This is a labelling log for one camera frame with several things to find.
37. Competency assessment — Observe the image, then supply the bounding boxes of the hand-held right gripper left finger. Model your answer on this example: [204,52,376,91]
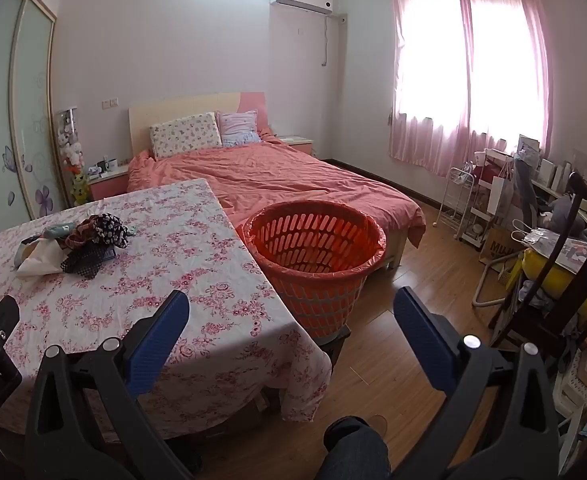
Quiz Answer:
[23,289,191,480]

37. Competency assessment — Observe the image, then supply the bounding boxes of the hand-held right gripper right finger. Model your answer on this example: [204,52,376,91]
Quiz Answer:
[392,286,562,480]

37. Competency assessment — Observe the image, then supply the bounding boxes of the orange plastic laundry basket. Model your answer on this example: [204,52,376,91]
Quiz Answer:
[243,200,387,339]

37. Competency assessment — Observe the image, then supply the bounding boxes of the pink floral tablecloth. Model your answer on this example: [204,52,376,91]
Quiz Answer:
[0,178,333,441]

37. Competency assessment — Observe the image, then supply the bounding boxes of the white crumpled wrapper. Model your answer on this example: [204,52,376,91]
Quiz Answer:
[14,237,67,280]

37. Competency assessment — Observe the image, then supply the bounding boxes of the black stool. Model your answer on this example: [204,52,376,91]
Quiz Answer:
[317,324,353,362]

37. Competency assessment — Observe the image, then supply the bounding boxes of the black mesh cloth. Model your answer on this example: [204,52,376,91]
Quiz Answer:
[60,245,117,280]

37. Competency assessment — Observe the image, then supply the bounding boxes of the brown patterned cloth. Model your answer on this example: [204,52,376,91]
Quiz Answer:
[64,219,99,250]

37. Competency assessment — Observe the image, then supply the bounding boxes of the brown paper bag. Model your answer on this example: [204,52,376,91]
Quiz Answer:
[481,225,524,272]

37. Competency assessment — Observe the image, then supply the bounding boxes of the black white dotted cloth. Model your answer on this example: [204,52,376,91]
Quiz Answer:
[90,213,130,250]

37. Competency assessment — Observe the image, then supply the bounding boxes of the person's leg in jeans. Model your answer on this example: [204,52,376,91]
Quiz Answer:
[317,417,392,480]

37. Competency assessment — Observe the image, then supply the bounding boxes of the white storage trolley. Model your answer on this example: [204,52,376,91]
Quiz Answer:
[465,149,514,252]

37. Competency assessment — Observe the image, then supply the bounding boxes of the yellow plastic tub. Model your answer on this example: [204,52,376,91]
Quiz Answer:
[521,249,587,319]

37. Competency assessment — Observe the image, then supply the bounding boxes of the white paper bag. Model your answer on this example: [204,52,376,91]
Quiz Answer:
[488,157,517,219]

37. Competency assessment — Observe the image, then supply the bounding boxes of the stacked storage boxes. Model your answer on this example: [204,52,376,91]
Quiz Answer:
[553,330,587,461]

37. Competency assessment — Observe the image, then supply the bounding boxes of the pink nightstand with mugs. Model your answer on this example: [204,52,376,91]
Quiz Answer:
[86,166,130,204]

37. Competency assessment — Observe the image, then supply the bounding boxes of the plush toy display case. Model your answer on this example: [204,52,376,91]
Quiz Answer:
[53,106,87,206]

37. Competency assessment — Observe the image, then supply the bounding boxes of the dark wooden chair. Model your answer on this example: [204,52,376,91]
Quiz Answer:
[488,172,587,362]

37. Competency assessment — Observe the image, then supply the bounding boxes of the pink curtain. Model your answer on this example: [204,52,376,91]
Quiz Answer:
[461,0,554,167]
[388,0,474,179]

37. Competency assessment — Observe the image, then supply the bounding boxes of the flower printed sliding wardrobe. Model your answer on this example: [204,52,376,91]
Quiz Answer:
[0,0,57,242]

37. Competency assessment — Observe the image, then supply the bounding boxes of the white desk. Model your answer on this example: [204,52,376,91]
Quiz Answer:
[483,147,587,233]

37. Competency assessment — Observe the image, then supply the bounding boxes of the white floral pillow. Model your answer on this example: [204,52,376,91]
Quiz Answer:
[148,113,223,159]

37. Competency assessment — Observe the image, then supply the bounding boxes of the bed with salmon duvet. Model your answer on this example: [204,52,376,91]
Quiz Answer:
[126,132,427,272]

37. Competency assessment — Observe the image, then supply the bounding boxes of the pink striped pillow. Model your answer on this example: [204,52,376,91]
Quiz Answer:
[216,110,262,147]

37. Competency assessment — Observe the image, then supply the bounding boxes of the beige and pink headboard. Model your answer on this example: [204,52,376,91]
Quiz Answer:
[128,91,270,157]

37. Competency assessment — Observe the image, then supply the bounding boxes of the air conditioner pipe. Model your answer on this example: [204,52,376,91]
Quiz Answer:
[320,13,347,69]

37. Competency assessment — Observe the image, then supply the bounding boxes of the white metal tube frame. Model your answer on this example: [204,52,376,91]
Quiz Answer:
[473,250,505,309]

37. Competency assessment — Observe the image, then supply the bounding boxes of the white wire rack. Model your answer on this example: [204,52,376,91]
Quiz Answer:
[436,166,477,239]

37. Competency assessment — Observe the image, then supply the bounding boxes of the picture frame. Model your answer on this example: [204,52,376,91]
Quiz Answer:
[517,134,542,157]

